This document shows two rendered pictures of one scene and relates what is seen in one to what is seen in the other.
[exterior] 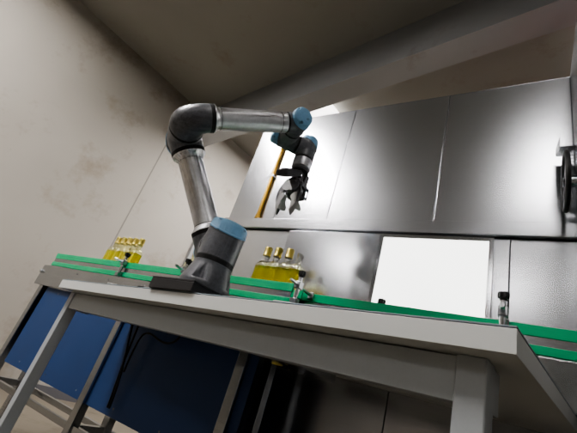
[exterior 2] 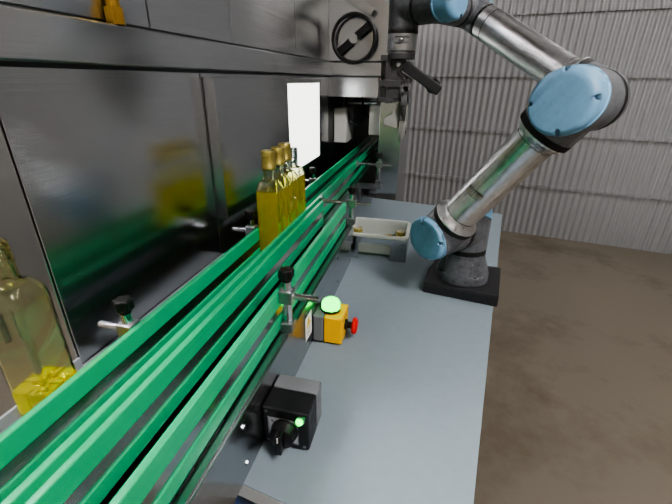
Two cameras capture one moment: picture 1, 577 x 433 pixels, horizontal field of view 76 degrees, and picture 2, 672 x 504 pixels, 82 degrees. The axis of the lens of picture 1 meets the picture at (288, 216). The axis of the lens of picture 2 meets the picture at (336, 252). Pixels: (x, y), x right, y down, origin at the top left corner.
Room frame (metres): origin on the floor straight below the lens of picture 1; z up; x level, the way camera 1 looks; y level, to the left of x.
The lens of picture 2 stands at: (1.83, 0.96, 1.32)
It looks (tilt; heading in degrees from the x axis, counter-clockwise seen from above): 24 degrees down; 247
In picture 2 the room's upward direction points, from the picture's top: 1 degrees clockwise
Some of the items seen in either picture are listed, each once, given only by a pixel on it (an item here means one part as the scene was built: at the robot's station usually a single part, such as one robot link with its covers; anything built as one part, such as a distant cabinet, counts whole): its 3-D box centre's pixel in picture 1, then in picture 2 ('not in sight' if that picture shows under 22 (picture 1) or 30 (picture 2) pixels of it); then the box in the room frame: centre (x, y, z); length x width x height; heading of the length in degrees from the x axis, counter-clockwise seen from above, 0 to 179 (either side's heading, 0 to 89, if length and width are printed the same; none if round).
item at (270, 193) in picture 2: (257, 283); (271, 219); (1.61, 0.04, 0.99); 0.06 x 0.06 x 0.21; 53
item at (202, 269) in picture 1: (208, 277); (463, 260); (1.07, 0.17, 0.83); 0.15 x 0.15 x 0.10
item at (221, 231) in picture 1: (223, 241); (467, 223); (1.07, 0.16, 0.95); 0.13 x 0.12 x 0.14; 16
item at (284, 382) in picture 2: not in sight; (293, 411); (1.70, 0.48, 0.79); 0.08 x 0.08 x 0.08; 53
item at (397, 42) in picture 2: (300, 166); (401, 44); (1.24, 0.01, 1.40); 0.08 x 0.08 x 0.05
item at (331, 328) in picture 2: not in sight; (331, 323); (1.53, 0.26, 0.79); 0.07 x 0.07 x 0.07; 53
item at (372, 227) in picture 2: not in sight; (377, 237); (1.18, -0.16, 0.80); 0.22 x 0.17 x 0.09; 143
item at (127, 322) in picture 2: not in sight; (119, 333); (1.94, 0.36, 0.94); 0.07 x 0.04 x 0.13; 143
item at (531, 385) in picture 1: (322, 368); (274, 252); (1.52, -0.31, 0.73); 1.58 x 1.52 x 0.04; 44
